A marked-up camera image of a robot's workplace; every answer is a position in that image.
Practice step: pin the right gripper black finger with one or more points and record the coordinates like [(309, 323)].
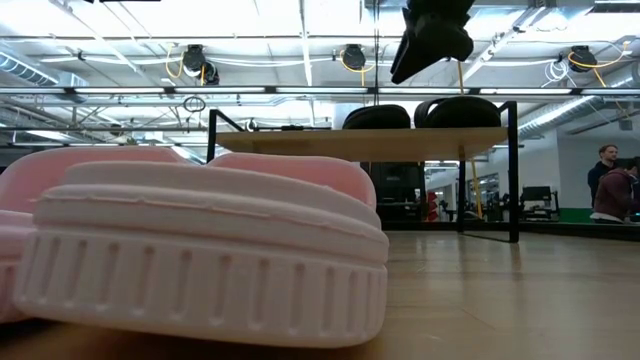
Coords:
[(405, 62)]

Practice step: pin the black ribbed slide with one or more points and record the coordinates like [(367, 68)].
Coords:
[(377, 119), (460, 114)]

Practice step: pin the pink foam slide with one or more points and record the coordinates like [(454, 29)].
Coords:
[(30, 180), (200, 280)]

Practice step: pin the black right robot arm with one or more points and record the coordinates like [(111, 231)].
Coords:
[(440, 6)]

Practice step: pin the black perforated computer case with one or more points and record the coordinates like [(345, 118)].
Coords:
[(397, 192)]

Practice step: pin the small red object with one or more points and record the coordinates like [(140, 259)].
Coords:
[(432, 205)]

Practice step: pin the black workstation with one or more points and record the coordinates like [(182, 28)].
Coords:
[(539, 200)]

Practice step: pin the person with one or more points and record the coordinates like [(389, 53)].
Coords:
[(617, 195), (605, 165)]

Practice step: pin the long ceiling light rail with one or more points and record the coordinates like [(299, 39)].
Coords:
[(320, 90)]

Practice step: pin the wooden shelf with black frame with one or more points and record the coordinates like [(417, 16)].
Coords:
[(360, 144)]

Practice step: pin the black aluminium table frame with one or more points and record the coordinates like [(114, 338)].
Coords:
[(575, 229)]

